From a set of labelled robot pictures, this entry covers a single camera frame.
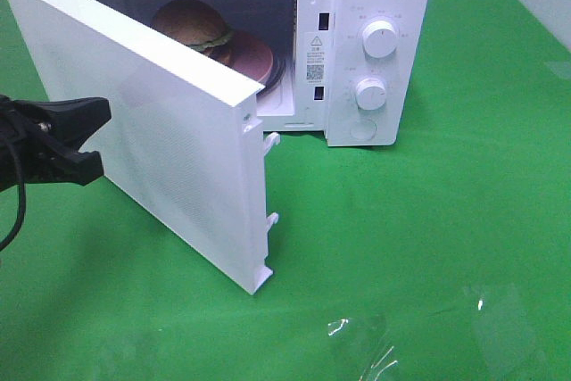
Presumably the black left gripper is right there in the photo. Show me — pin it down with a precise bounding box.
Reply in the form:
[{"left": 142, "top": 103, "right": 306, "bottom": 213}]
[{"left": 1, "top": 95, "right": 111, "bottom": 191}]

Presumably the white microwave door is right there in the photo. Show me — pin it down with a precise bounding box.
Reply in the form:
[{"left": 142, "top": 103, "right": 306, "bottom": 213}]
[{"left": 8, "top": 0, "right": 280, "bottom": 293}]

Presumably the toy burger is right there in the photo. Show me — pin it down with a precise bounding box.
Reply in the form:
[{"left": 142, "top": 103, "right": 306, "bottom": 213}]
[{"left": 151, "top": 0, "right": 234, "bottom": 66}]

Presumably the pink speckled plate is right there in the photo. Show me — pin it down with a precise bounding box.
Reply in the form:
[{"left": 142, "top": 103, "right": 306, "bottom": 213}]
[{"left": 229, "top": 30, "right": 274, "bottom": 84}]

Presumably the white round door button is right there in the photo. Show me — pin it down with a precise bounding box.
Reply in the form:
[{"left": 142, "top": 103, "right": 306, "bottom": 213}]
[{"left": 350, "top": 119, "right": 377, "bottom": 141}]

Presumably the glass microwave turntable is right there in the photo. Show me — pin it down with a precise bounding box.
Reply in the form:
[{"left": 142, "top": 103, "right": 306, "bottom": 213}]
[{"left": 256, "top": 54, "right": 287, "bottom": 99}]

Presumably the white microwave oven body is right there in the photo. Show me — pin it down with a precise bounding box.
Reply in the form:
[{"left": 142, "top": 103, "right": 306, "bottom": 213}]
[{"left": 96, "top": 0, "right": 427, "bottom": 146}]

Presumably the upper white round knob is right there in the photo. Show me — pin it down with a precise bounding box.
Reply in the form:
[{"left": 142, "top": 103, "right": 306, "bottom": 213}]
[{"left": 361, "top": 20, "right": 398, "bottom": 59}]

